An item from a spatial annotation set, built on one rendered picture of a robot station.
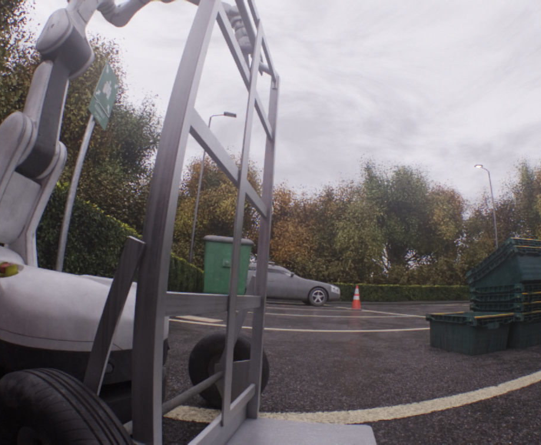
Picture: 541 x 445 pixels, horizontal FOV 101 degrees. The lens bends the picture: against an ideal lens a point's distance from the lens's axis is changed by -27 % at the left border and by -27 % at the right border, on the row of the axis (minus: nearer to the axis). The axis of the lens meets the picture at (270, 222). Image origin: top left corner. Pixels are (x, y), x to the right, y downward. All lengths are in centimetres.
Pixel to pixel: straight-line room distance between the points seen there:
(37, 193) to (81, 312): 59
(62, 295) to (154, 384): 25
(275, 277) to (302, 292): 106
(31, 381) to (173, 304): 20
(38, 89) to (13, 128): 18
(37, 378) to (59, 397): 4
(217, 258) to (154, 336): 572
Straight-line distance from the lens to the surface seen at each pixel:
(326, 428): 89
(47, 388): 36
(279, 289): 1047
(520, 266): 234
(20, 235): 107
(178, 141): 38
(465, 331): 214
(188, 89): 42
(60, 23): 123
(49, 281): 56
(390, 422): 98
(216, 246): 606
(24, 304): 53
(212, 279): 605
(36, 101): 105
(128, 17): 165
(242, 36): 135
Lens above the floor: 38
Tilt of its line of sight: 13 degrees up
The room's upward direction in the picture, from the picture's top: 4 degrees clockwise
